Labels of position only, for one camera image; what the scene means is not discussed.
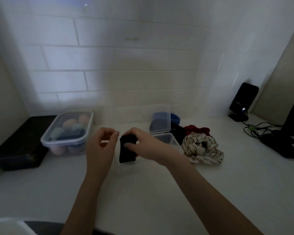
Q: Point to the person's left hand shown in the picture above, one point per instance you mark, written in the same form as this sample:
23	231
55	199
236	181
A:
98	154

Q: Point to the person's right hand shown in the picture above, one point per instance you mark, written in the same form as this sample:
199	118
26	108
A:
154	149

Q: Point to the blue headband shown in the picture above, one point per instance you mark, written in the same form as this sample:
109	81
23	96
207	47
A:
175	117

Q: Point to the small clear hinged box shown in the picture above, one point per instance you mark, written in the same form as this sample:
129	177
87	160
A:
127	117

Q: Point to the red scrunchie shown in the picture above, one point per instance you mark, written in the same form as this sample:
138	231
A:
196	130

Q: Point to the white patterned scrunchie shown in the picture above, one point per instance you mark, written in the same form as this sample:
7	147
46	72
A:
210	151

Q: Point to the person's right forearm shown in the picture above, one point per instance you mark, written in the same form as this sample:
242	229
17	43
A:
210	200

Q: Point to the person's left forearm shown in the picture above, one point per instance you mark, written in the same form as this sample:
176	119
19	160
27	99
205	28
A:
85	205

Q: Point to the person's dark clothing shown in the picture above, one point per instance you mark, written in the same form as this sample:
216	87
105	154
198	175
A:
46	228

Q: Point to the pile of pastel makeup sponges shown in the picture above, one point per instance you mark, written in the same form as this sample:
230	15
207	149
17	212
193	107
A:
69	124

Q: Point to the clear lidded sponge container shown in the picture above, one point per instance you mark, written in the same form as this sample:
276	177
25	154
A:
45	141

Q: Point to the black tray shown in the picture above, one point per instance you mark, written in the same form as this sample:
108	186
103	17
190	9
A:
17	144

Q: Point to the black computer mouse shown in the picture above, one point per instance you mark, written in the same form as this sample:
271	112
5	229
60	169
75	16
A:
279	145

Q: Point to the white cabinet frame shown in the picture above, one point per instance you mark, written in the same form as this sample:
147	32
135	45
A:
7	227

